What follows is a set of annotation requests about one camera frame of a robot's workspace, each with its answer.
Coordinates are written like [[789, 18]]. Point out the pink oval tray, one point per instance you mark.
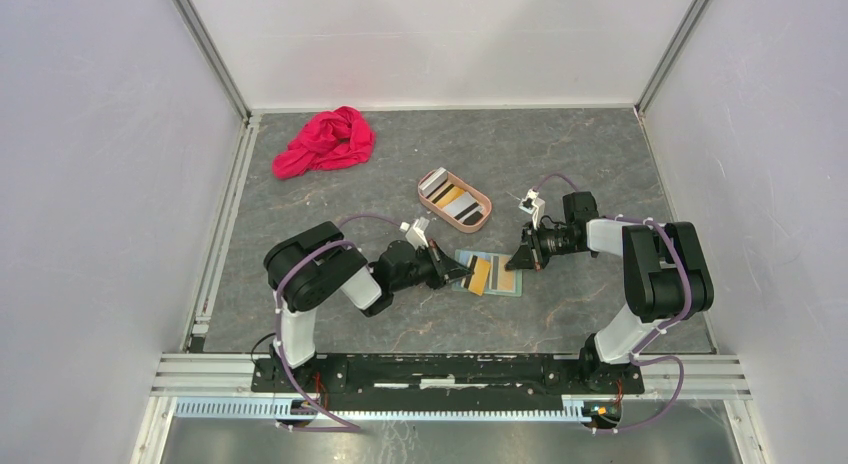
[[483, 199]]

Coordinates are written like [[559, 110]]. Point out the gold card black stripe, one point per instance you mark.
[[476, 282]]

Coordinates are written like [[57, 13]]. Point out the gold striped card in tray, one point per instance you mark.
[[447, 194]]

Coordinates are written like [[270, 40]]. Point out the silver card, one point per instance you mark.
[[466, 210]]

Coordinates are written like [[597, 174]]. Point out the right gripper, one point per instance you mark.
[[523, 256]]

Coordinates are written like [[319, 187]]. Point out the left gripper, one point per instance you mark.
[[442, 263]]

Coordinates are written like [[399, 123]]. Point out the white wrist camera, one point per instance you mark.
[[415, 232], [533, 205]]

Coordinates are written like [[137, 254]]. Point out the red crumpled cloth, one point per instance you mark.
[[331, 140]]

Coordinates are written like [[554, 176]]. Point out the stack of silver cards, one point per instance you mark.
[[432, 182]]

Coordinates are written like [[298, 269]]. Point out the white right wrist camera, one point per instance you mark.
[[533, 205]]

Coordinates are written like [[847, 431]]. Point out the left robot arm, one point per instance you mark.
[[307, 269]]

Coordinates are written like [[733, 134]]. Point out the green card holder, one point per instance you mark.
[[463, 256]]

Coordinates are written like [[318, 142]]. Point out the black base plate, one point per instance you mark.
[[449, 382]]

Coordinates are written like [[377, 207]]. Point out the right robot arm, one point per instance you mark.
[[665, 275]]

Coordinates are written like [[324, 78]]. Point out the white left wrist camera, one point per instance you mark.
[[415, 232]]

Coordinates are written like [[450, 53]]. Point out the white slotted cable duct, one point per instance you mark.
[[296, 409]]

